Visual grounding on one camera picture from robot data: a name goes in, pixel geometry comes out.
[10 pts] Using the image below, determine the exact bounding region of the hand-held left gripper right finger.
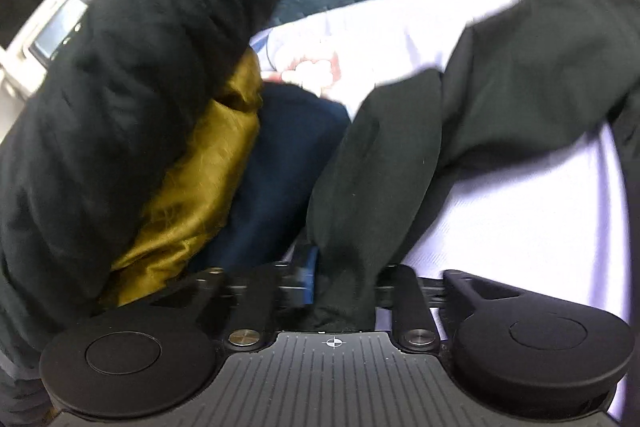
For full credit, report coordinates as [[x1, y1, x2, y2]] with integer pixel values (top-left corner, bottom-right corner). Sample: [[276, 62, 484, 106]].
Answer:
[[377, 263, 521, 355]]

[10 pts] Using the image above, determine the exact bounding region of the mustard gold jacket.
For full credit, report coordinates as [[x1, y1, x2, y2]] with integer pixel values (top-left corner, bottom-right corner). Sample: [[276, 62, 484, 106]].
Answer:
[[97, 47, 266, 308]]

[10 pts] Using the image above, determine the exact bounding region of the navy blue garment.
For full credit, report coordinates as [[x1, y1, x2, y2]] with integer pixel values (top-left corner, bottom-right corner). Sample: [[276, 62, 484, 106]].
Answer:
[[187, 83, 351, 278]]

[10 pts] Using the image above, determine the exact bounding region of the black printed garment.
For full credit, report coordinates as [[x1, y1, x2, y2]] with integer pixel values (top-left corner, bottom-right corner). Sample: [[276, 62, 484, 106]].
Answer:
[[306, 0, 640, 333]]

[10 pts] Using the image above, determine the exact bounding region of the black puffer jacket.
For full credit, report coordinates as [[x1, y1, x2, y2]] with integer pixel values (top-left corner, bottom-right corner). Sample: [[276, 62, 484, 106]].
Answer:
[[0, 0, 301, 427]]

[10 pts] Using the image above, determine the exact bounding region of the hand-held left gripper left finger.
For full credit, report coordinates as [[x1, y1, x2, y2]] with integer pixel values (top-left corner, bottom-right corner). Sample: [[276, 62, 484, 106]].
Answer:
[[150, 244, 321, 353]]

